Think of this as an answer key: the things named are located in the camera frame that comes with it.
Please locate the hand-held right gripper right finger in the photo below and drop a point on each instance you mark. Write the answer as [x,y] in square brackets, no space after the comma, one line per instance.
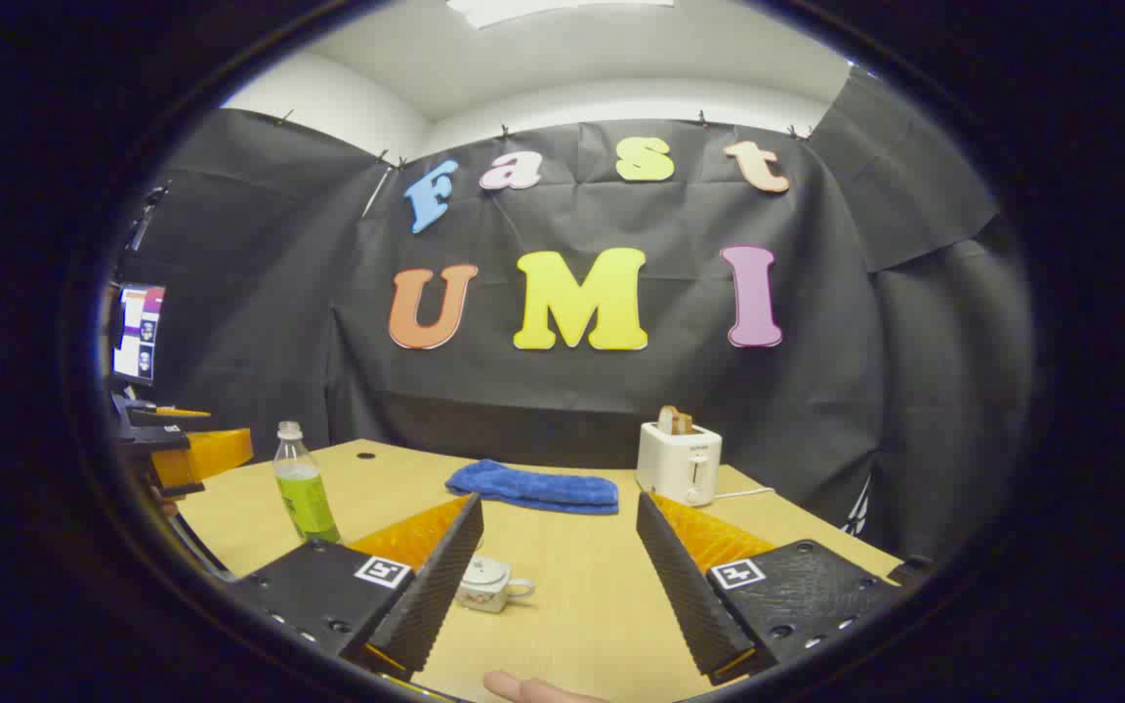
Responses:
[685,596]

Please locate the computer monitor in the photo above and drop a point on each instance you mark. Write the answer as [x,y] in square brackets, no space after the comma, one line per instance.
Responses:
[141,332]

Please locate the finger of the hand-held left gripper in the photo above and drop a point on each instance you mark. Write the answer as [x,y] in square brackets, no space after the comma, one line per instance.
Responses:
[167,415]
[216,454]

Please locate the white teacup lid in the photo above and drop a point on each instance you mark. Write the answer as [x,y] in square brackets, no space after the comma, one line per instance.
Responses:
[489,569]

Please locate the toast slice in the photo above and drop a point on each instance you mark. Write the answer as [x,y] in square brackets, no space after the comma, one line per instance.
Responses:
[675,421]

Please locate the ceiling light panel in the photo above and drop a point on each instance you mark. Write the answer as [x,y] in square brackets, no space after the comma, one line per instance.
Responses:
[543,10]

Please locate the white teacup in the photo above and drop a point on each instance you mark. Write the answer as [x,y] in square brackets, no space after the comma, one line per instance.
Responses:
[486,599]

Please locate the white toaster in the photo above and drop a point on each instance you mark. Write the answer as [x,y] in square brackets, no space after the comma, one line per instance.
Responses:
[677,469]

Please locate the blue towel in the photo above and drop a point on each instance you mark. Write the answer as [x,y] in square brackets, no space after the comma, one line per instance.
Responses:
[533,488]

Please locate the green label water bottle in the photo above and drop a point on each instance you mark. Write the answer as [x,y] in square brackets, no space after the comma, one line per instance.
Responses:
[307,498]

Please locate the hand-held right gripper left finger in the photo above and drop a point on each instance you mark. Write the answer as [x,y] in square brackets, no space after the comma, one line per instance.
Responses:
[436,596]

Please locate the black backdrop cloth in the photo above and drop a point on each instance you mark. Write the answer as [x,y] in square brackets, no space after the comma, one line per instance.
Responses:
[621,410]

